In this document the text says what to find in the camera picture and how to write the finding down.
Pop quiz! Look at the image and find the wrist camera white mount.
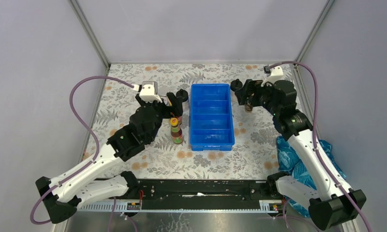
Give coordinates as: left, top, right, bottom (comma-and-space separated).
261, 66, 283, 87
133, 81, 162, 103

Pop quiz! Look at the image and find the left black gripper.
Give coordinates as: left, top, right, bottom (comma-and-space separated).
136, 93, 182, 143

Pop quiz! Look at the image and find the sauce bottle red label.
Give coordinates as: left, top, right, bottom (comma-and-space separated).
177, 116, 182, 125

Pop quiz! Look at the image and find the clear jar black lid right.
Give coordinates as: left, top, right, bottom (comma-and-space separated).
230, 79, 243, 96

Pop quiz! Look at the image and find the yellow cap sauce bottle front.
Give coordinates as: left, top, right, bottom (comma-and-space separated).
170, 117, 184, 144

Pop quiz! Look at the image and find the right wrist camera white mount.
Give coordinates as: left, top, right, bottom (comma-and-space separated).
261, 66, 283, 87

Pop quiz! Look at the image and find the small brown spice bottle front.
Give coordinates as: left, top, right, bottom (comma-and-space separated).
244, 100, 253, 113

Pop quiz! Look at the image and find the blue plastic divided bin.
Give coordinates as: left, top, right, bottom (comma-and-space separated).
189, 84, 235, 151

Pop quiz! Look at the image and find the clear jar black knob lid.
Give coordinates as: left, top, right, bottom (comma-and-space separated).
176, 89, 190, 112

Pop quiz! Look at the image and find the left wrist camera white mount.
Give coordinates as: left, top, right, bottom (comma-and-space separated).
133, 81, 162, 103

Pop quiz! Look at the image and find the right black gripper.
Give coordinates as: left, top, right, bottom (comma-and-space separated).
234, 78, 280, 116

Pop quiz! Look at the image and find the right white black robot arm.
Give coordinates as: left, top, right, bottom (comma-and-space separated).
230, 79, 366, 231

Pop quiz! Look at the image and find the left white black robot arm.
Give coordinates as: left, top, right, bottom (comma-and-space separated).
34, 92, 183, 224

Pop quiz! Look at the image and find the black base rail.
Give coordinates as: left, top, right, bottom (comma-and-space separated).
97, 178, 285, 212

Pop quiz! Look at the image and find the blue patterned cloth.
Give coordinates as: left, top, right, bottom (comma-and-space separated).
274, 132, 350, 218

